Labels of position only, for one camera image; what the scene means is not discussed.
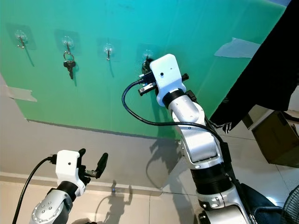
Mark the single key with ring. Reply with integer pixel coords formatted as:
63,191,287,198
63,52,76,80

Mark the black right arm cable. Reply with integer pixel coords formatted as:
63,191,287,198
121,79,234,187

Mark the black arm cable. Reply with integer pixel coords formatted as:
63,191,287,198
121,79,234,187
12,155,57,224

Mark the black fan grille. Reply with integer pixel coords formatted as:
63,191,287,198
280,184,299,224

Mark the clear adhesive wall hook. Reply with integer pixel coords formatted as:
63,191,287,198
55,30,81,56
7,23,37,51
97,38,121,62
137,44,162,63

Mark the grey tape strip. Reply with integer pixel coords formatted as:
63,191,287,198
214,37,261,59
0,86,38,102

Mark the green backdrop sheet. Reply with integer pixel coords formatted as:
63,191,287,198
0,0,288,140

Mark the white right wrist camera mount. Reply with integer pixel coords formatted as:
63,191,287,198
152,54,187,107

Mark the person in black clothes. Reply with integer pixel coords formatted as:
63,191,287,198
209,0,299,135

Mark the brown cardboard box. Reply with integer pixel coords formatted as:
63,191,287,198
251,111,299,168

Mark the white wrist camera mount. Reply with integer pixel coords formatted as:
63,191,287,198
152,54,187,107
56,149,81,196

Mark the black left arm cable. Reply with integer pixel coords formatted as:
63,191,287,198
12,155,57,224

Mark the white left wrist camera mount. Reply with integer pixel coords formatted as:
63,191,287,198
56,149,81,196

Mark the black fabric bag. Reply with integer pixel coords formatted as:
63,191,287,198
238,184,283,224

